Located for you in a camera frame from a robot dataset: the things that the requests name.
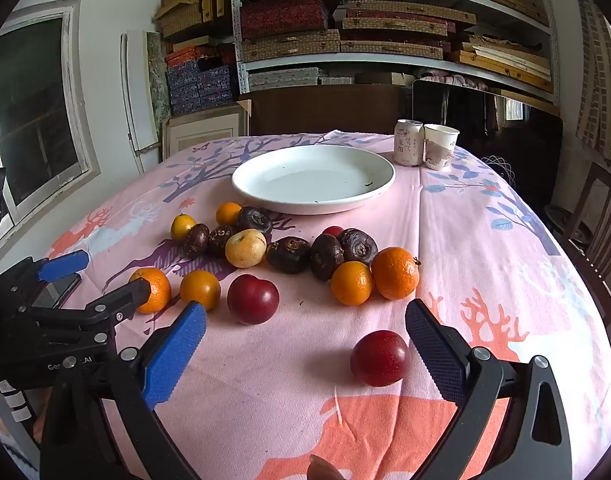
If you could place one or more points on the hanging bamboo mat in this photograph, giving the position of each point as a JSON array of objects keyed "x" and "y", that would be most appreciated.
[{"x": 598, "y": 80}]

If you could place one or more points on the white leaning board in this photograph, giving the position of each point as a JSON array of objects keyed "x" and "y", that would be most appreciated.
[{"x": 135, "y": 95}]

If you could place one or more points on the mottled green panel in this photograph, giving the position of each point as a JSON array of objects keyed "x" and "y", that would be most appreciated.
[{"x": 158, "y": 75}]

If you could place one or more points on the white framed window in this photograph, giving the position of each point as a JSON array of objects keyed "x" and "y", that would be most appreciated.
[{"x": 35, "y": 105}]

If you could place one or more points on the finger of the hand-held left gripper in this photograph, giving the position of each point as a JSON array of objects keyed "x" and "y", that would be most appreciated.
[
  {"x": 62, "y": 265},
  {"x": 120, "y": 300}
]

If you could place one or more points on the grey metal shelving rack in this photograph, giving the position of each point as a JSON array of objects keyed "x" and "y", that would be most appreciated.
[{"x": 385, "y": 62}]

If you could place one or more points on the black smartphone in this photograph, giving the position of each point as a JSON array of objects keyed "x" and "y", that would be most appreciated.
[{"x": 55, "y": 290}]

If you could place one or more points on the dark red plum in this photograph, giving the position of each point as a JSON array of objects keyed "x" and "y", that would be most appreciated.
[
  {"x": 379, "y": 365},
  {"x": 253, "y": 299}
]

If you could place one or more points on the large orange tangerine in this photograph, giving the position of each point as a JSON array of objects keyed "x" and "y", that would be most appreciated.
[{"x": 395, "y": 273}]

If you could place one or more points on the pink printed tablecloth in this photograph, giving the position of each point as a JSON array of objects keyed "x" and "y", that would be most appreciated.
[{"x": 285, "y": 385}]

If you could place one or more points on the stack of red patterned boxes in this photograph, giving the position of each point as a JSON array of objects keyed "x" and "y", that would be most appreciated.
[{"x": 285, "y": 15}]

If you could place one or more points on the dark wooden cabinet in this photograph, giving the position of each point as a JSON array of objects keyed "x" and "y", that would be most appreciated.
[{"x": 325, "y": 110}]

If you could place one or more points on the dark water chestnut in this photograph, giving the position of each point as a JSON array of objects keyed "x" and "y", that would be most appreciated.
[
  {"x": 327, "y": 256},
  {"x": 254, "y": 220},
  {"x": 358, "y": 246},
  {"x": 288, "y": 255},
  {"x": 220, "y": 239},
  {"x": 196, "y": 240}
]

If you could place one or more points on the small red plum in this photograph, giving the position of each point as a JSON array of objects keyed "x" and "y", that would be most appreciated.
[{"x": 333, "y": 231}]

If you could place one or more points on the white round plate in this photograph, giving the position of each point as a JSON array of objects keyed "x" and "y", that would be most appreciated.
[{"x": 310, "y": 180}]

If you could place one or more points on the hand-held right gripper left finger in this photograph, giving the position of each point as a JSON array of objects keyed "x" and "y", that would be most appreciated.
[{"x": 175, "y": 355}]

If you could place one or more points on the pink folded cloth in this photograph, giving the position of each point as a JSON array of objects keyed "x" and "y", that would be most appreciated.
[{"x": 450, "y": 80}]

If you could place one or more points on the white drink can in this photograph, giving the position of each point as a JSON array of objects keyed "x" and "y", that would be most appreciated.
[{"x": 408, "y": 142}]

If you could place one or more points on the shelf of stacked boxes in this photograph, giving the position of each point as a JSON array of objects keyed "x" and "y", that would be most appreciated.
[{"x": 395, "y": 25}]

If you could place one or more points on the pale wooden picture frame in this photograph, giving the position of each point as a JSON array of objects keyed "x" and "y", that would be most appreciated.
[{"x": 205, "y": 130}]

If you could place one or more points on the white paper cup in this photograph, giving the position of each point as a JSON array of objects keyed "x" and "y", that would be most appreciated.
[{"x": 440, "y": 147}]

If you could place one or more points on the person's right hand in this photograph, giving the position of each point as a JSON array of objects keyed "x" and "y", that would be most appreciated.
[{"x": 321, "y": 470}]

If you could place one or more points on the stack of blue patterned boxes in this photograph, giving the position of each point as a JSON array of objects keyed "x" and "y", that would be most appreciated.
[{"x": 200, "y": 85}]

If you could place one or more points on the dark wooden chair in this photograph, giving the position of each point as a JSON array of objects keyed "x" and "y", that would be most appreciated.
[{"x": 600, "y": 240}]

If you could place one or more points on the yellow round fruit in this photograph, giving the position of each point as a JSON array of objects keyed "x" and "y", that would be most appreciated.
[{"x": 245, "y": 247}]

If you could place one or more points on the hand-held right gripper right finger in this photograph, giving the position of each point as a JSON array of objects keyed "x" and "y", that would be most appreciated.
[{"x": 435, "y": 355}]

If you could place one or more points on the small greenish orange citrus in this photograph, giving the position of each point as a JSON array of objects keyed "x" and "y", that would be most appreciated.
[{"x": 183, "y": 226}]

